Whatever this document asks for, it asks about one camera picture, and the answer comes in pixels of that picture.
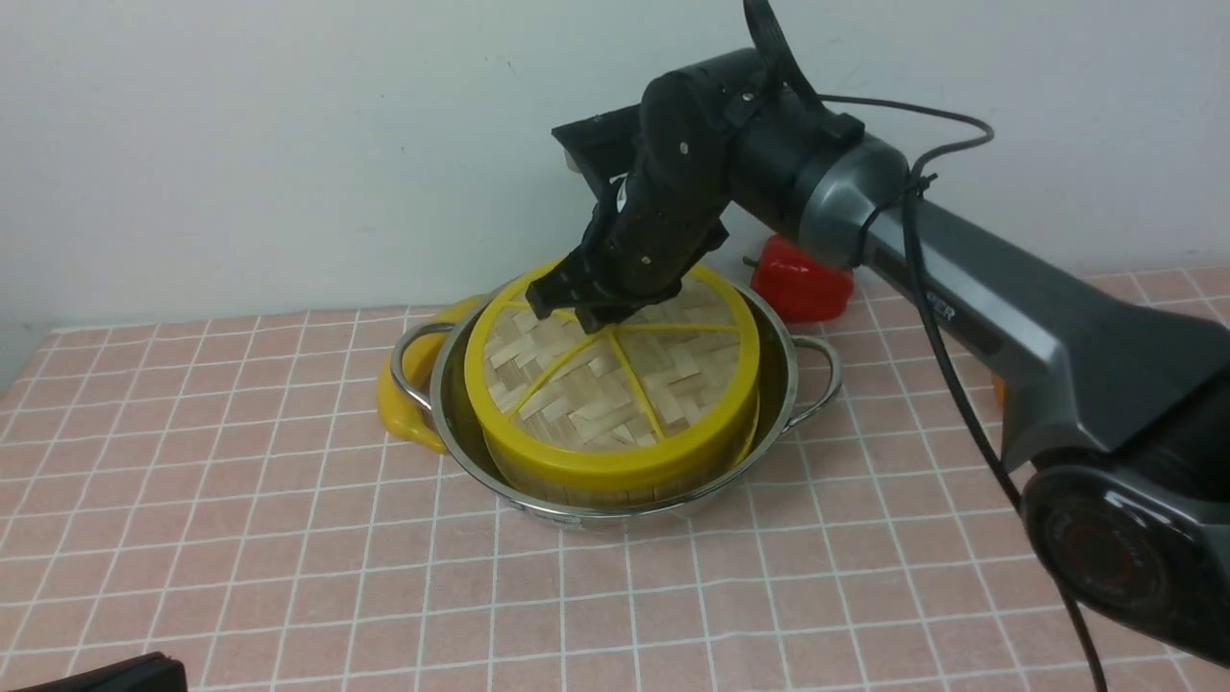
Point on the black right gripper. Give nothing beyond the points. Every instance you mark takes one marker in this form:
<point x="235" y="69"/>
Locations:
<point x="653" y="224"/>

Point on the yellow-rimmed woven steamer lid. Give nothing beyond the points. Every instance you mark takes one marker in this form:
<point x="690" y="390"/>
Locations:
<point x="706" y="331"/>

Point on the yellow-rimmed bamboo steamer basket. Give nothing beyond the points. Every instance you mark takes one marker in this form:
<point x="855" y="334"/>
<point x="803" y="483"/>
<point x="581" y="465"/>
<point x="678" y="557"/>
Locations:
<point x="631" y="444"/>

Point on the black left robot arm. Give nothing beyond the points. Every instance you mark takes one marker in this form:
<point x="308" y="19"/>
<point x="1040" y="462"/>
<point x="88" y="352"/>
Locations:
<point x="150" y="672"/>

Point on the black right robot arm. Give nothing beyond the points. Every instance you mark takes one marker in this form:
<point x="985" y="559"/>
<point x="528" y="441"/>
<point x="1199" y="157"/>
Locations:
<point x="1106" y="423"/>

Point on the stainless steel pot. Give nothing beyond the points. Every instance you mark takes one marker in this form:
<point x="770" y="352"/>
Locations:
<point x="781" y="410"/>

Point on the yellow banana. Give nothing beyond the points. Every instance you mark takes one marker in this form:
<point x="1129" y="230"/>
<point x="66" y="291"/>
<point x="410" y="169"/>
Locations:
<point x="421" y="393"/>

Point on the red bell pepper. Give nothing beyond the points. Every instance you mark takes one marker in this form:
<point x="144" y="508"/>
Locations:
<point x="798" y="288"/>

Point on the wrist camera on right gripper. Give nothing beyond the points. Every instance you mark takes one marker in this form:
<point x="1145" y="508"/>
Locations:
<point x="603" y="147"/>

